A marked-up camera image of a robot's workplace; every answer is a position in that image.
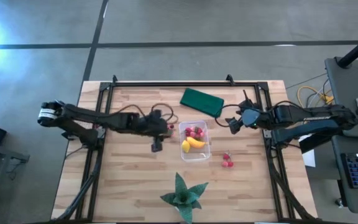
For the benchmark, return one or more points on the yellow toy banana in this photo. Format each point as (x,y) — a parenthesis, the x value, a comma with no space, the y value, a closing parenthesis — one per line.
(196,143)

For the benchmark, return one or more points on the clear plastic container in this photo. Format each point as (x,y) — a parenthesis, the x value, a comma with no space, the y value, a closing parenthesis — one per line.
(197,154)

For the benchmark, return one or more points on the grey side desk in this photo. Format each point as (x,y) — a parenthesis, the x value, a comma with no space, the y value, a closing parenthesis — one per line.
(357,199)
(346,93)

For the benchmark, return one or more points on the yellow toy lemon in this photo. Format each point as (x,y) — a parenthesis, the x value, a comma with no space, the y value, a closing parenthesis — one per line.
(185,146)

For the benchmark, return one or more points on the white paper sheet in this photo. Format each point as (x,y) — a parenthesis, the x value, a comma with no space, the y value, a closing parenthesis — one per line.
(309,158)

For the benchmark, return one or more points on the red toy strawberry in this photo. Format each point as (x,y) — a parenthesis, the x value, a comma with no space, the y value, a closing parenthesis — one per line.
(199,130)
(226,156)
(187,130)

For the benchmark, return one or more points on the dark red toy cherry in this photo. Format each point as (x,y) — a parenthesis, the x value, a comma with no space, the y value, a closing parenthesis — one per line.
(171,126)

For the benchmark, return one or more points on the green artificial plant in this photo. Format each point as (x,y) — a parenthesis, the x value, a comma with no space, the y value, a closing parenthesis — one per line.
(183,197)

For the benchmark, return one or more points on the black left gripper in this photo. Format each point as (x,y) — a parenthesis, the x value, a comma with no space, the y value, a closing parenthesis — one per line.
(154,124)

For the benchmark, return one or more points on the black round pole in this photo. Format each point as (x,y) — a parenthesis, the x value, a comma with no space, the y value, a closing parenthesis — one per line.
(357,49)

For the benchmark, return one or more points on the red toy tomato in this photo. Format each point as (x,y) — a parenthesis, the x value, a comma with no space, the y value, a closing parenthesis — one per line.
(230,164)

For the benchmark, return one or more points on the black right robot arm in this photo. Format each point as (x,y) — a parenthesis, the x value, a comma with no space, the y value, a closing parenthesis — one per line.
(309,119)

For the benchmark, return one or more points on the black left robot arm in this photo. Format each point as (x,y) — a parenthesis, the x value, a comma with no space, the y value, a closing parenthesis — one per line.
(82,116)

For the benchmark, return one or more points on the black metal stand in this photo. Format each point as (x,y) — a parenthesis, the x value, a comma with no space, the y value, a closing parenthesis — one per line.
(8,154)

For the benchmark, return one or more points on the black aluminium table frame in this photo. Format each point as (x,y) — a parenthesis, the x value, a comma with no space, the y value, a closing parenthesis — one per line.
(166,84)

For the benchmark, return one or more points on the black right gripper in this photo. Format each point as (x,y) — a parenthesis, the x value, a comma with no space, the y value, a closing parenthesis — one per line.
(250,117)

